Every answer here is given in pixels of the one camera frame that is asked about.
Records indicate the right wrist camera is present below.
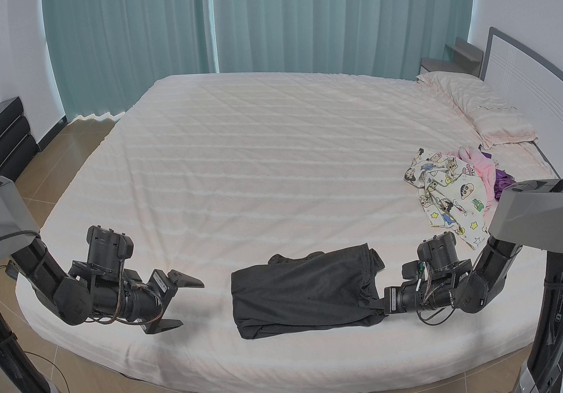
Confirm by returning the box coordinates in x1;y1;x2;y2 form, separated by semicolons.
402;260;425;281

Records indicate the purple garment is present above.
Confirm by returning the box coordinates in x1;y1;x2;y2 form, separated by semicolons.
481;151;515;203

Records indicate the black cable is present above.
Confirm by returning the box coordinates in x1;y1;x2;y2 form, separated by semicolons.
416;307;458;326
24;351;67;393
88;311;146;327

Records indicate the bed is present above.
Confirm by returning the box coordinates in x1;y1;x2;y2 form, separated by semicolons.
15;26;563;392

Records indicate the black chest of drawers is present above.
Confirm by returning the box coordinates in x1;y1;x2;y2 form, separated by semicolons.
0;96;38;181

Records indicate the pink garment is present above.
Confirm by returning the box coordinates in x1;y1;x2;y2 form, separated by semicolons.
457;146;500;211

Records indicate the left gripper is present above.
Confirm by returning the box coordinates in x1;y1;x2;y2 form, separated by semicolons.
116;269;205;336

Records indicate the white printed pyjama top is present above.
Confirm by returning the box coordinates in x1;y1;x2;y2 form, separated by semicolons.
404;147;495;250

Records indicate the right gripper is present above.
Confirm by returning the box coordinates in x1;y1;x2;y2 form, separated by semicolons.
384;285;418;315

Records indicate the blue-green curtain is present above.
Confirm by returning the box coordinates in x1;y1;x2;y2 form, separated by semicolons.
42;0;218;121
207;0;478;79

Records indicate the grey bedside table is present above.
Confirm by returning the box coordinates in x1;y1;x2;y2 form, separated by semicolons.
420;37;484;79

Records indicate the pale pink pillow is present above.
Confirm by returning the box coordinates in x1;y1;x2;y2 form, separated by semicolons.
416;71;538;150

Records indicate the black T-shirt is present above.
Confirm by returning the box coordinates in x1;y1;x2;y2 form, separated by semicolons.
231;243;388;340

